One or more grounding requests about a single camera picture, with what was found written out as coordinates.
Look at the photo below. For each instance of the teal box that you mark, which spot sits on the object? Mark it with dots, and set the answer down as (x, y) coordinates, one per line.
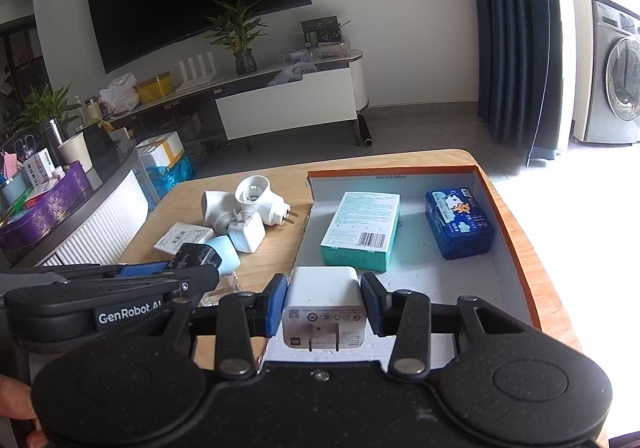
(360, 223)

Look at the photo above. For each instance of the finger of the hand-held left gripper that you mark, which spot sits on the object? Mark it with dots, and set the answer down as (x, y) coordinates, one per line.
(200, 280)
(145, 270)

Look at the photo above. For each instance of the clear plastic organizer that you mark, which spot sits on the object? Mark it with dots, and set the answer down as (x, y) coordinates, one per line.
(330, 53)

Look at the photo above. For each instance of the yellow box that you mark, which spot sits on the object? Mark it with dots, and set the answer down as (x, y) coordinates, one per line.
(155, 88)

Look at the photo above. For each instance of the green plant in dark vase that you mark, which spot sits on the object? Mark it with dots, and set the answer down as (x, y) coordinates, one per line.
(245, 61)

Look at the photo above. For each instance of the small white charger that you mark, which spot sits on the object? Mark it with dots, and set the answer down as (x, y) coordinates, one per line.
(247, 235)

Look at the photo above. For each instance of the dark blue curtain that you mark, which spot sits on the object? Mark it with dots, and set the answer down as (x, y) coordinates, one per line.
(510, 28)

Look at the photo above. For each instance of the white plug adapter green light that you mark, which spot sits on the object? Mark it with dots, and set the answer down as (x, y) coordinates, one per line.
(255, 193)

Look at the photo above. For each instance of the steel tumbler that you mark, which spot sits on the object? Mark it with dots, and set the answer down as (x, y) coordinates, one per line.
(56, 141)

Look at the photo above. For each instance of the large white charger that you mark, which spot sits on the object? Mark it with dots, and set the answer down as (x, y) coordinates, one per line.
(320, 293)

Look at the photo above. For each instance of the light blue toothpick holder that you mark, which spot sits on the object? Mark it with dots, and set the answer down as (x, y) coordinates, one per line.
(224, 253)

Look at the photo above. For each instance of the leafy green plant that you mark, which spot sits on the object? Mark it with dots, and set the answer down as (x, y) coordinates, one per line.
(45, 106)

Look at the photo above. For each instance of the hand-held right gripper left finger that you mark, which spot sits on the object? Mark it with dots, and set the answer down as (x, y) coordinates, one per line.
(277, 303)

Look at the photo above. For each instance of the black power adapter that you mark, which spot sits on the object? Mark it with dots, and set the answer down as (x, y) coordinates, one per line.
(197, 255)

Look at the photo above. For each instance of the round ribbed white counter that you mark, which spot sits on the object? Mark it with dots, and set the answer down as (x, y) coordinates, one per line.
(100, 223)

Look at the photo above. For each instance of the white router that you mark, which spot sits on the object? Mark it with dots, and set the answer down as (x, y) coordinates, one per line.
(197, 73)

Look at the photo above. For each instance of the person's left hand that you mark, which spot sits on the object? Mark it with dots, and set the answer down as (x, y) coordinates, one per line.
(14, 398)

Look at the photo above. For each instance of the blue plastic bag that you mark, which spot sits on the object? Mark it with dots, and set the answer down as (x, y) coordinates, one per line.
(172, 176)

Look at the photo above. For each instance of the white plastic bag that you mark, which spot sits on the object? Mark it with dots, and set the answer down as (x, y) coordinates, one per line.
(119, 96)

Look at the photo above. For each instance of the purple tin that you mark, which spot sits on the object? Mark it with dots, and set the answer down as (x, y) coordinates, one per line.
(45, 215)

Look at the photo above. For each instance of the grey washing machine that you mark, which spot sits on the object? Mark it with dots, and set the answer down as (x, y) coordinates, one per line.
(610, 78)

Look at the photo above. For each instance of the white and yellow carton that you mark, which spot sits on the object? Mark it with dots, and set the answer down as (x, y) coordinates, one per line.
(162, 148)

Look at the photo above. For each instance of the white paper cup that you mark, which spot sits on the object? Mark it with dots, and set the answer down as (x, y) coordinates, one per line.
(76, 153)

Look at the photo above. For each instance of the black roll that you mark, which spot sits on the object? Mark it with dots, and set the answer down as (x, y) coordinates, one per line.
(366, 131)

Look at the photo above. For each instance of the dark green box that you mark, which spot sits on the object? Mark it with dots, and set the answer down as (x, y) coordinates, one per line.
(322, 32)

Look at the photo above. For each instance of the grey tray with orange rim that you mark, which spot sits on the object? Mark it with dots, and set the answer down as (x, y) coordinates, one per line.
(440, 288)

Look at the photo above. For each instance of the crumpled grey plastic bag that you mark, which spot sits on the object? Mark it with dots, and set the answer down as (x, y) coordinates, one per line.
(292, 74)

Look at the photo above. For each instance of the blue tissue pack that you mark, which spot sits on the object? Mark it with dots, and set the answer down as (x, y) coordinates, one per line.
(460, 228)

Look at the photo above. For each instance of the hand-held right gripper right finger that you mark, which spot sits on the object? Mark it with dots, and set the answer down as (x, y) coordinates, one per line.
(372, 303)

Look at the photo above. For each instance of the white television cabinet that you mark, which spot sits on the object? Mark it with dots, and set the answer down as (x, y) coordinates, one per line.
(280, 101)

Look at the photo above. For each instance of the small white barcode box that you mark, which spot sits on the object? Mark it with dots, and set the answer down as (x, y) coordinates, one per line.
(182, 234)

